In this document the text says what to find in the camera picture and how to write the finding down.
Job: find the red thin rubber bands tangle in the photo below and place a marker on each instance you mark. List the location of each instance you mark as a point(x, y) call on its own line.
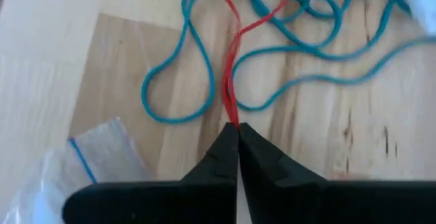
point(230, 91)

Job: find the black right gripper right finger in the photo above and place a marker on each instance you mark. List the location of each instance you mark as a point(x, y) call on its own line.
point(323, 203)

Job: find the teal thin rubber bands tangle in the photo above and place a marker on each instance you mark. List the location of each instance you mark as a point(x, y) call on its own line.
point(185, 13)

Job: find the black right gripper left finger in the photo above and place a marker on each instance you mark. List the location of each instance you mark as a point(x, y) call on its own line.
point(153, 203)

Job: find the clear plastic zip bag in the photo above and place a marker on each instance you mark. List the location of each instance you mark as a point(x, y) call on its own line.
point(425, 2)
point(102, 149)

